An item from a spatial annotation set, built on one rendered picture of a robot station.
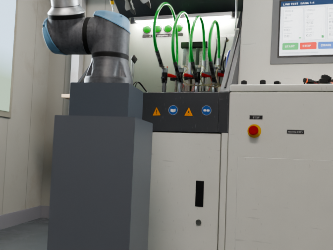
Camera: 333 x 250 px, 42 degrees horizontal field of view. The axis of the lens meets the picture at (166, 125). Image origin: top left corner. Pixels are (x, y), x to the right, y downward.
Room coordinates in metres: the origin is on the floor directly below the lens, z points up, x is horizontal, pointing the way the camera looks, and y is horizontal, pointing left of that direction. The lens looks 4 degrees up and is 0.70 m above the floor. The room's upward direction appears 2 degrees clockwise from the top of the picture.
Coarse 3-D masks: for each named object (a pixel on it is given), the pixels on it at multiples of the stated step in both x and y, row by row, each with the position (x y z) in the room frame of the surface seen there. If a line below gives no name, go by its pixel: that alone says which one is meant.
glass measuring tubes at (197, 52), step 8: (184, 48) 2.26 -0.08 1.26; (192, 48) 2.25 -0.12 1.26; (200, 48) 2.26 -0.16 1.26; (184, 56) 2.26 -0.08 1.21; (200, 56) 2.25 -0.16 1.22; (184, 64) 2.26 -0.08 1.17; (200, 64) 2.25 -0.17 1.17; (192, 72) 2.27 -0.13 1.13; (184, 80) 2.26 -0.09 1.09; (192, 80) 2.27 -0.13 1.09; (200, 80) 2.25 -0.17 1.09; (184, 88) 2.26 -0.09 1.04; (192, 88) 2.27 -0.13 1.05; (200, 88) 2.25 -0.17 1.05
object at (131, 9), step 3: (126, 0) 1.77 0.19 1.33; (129, 0) 1.79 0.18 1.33; (126, 3) 1.77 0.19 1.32; (129, 3) 1.79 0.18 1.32; (132, 3) 1.80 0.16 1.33; (126, 6) 1.77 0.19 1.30; (129, 6) 1.80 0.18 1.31; (132, 6) 1.81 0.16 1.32; (126, 9) 1.78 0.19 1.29; (129, 9) 1.81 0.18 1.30; (132, 9) 1.81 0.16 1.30; (132, 12) 1.82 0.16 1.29
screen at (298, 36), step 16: (288, 0) 1.93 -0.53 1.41; (304, 0) 1.90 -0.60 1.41; (320, 0) 1.88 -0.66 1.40; (272, 16) 1.93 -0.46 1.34; (288, 16) 1.91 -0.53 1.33; (304, 16) 1.89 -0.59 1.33; (320, 16) 1.87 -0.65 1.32; (272, 32) 1.91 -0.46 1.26; (288, 32) 1.89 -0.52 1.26; (304, 32) 1.87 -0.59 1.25; (320, 32) 1.85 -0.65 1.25; (272, 48) 1.89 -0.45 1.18; (288, 48) 1.87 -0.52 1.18; (304, 48) 1.85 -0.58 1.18; (320, 48) 1.83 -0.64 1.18
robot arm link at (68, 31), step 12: (60, 0) 1.28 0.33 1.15; (72, 0) 1.29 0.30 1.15; (48, 12) 1.31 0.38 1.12; (60, 12) 1.28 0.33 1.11; (72, 12) 1.29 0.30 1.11; (84, 12) 1.32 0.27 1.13; (48, 24) 1.32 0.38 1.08; (60, 24) 1.29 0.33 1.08; (72, 24) 1.30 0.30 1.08; (48, 36) 1.32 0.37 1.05; (60, 36) 1.31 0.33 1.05; (72, 36) 1.30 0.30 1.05; (60, 48) 1.33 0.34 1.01; (72, 48) 1.33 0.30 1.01
